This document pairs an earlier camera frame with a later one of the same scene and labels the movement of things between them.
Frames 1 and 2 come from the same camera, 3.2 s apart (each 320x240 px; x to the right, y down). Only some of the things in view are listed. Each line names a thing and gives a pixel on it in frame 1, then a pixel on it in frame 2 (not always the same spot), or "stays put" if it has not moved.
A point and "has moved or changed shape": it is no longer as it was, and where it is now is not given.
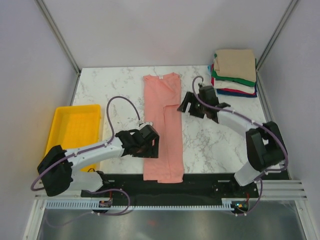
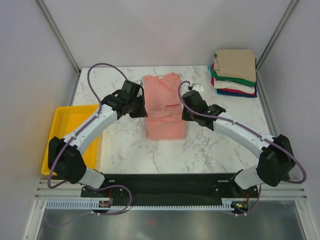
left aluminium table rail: [74, 191] stays put
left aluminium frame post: [60, 38] stays put
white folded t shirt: [233, 85] stays put
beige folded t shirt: [236, 63] stays put
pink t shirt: [162, 111] has moved or changed shape
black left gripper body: [148, 151] → [137, 109]
